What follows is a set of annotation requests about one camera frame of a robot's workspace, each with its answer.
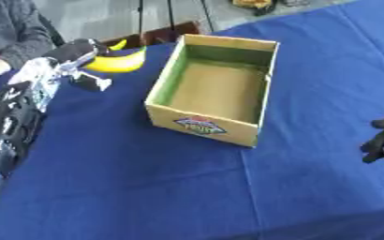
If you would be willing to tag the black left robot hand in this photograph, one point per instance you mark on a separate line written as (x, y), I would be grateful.
(76, 50)

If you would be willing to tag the yellow toy banana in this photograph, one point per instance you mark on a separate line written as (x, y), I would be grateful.
(119, 61)

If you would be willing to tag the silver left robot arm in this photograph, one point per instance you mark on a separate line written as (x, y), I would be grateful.
(20, 103)

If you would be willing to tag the tan cardboard box green inside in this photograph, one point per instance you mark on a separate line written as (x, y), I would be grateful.
(217, 87)

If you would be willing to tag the person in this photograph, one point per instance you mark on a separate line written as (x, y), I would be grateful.
(12, 29)

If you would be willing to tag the brown wooden base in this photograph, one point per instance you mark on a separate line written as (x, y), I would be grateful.
(157, 33)

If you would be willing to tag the black tripod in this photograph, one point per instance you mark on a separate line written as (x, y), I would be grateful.
(171, 17)

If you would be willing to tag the yellow and black bag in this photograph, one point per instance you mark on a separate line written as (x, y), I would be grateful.
(255, 5)

